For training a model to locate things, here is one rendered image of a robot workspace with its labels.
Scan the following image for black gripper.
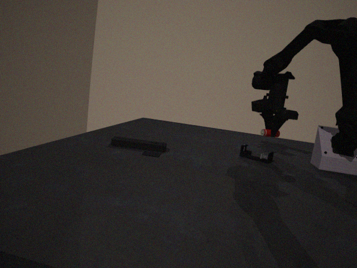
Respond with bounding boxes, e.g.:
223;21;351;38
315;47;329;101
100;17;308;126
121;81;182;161
260;90;298;137

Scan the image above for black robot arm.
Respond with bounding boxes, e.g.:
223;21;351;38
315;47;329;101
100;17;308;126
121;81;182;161
252;17;357;157

